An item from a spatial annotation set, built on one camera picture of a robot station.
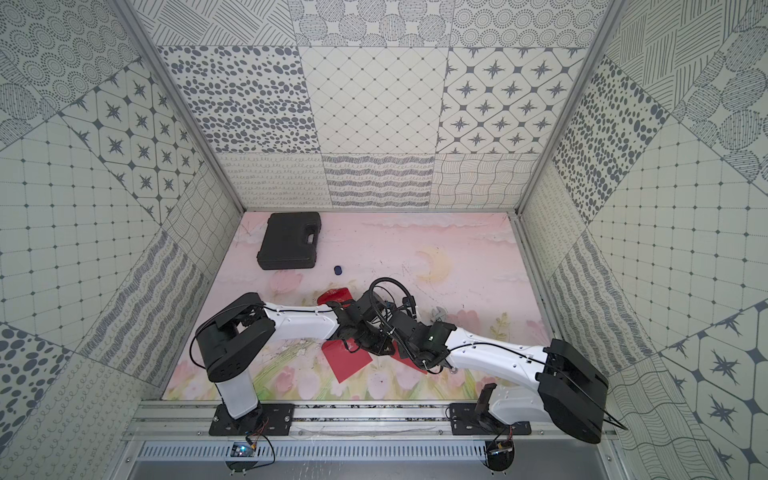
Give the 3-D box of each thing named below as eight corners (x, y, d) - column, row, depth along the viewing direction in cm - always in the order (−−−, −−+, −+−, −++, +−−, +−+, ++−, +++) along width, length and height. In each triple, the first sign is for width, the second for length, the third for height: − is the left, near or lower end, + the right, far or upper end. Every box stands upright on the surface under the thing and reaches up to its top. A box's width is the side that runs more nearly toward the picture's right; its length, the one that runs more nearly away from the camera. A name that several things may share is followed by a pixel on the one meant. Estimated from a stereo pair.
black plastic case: (258, 270, 105) (252, 260, 100) (276, 222, 120) (271, 212, 115) (313, 270, 105) (310, 260, 100) (324, 222, 120) (321, 212, 115)
